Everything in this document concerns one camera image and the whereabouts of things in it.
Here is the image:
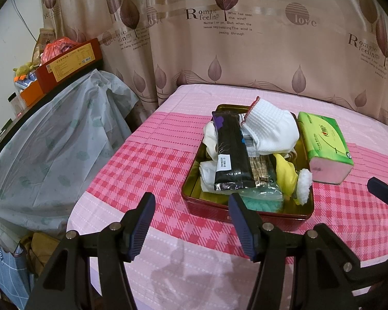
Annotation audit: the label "red cardboard box yellow label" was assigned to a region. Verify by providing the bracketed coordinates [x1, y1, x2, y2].
[35, 38, 103, 95]

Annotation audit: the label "beige plaid cloth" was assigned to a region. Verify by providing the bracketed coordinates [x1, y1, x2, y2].
[250, 155, 277, 188]

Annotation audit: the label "small green-yellow plush toy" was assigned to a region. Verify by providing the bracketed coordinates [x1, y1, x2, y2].
[13, 63, 36, 80]

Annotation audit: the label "tan bag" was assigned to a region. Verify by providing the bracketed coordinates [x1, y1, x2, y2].
[21, 232, 60, 278]

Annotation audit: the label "white cloth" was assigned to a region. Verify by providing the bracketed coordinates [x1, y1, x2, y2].
[199, 161, 220, 193]

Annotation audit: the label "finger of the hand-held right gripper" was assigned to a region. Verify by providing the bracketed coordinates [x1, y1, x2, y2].
[314, 223, 388, 285]
[367, 177, 388, 209]

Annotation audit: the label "translucent plastic cover sheet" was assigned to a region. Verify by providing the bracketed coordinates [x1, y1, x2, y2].
[0, 69, 141, 249]

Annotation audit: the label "pink plaid bed sheet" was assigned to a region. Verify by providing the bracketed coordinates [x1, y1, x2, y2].
[66, 84, 388, 310]

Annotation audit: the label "teal fuzzy cloth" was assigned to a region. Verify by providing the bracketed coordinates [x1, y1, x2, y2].
[239, 189, 283, 214]

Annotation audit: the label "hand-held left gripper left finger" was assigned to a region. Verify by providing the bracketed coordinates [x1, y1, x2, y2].
[26, 192, 156, 310]

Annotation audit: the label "red tin box gold inside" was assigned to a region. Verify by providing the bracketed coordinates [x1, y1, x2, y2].
[181, 103, 314, 223]

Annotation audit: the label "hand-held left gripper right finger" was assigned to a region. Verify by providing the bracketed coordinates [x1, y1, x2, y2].
[229, 193, 359, 310]

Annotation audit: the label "clear jar black lid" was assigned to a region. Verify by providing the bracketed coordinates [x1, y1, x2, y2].
[7, 92, 20, 113]

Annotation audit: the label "white waffle sock red trim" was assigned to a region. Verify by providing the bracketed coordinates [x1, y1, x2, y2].
[237, 97, 300, 156]

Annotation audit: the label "black packet purple print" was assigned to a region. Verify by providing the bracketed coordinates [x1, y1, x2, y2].
[212, 111, 256, 192]

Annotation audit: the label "green tissue pack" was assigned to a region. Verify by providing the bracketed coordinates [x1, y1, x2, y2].
[297, 111, 354, 184]

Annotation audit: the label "leaf-print beige curtain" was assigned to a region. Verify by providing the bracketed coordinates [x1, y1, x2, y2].
[39, 0, 388, 130]

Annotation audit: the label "red plastic bag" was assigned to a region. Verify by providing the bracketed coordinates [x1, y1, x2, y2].
[40, 37, 76, 65]

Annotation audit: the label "blue packets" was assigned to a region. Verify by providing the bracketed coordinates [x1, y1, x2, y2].
[16, 73, 38, 88]

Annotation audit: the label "brown paper bag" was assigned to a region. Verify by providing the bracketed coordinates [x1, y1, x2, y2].
[35, 29, 57, 63]

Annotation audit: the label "small orange box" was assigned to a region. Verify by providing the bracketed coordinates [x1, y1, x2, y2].
[20, 79, 43, 107]

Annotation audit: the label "blue checked fabric bag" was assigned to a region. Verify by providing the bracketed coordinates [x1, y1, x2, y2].
[0, 241, 34, 310]

